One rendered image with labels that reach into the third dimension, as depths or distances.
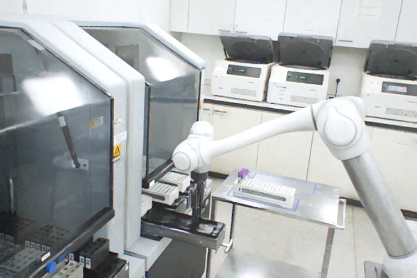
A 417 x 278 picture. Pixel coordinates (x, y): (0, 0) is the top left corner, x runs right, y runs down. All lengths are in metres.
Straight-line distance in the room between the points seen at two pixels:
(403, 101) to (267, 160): 1.35
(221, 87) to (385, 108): 1.53
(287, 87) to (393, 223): 2.53
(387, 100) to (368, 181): 2.47
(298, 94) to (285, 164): 0.72
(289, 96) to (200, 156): 2.46
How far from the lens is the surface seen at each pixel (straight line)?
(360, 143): 1.30
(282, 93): 3.79
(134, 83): 1.45
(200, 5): 4.25
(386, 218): 1.41
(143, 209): 1.76
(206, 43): 4.59
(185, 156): 1.39
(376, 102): 3.78
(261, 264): 2.47
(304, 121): 1.47
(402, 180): 4.00
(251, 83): 3.83
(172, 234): 1.71
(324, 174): 3.95
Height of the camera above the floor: 1.68
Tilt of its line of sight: 15 degrees down
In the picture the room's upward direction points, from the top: 4 degrees clockwise
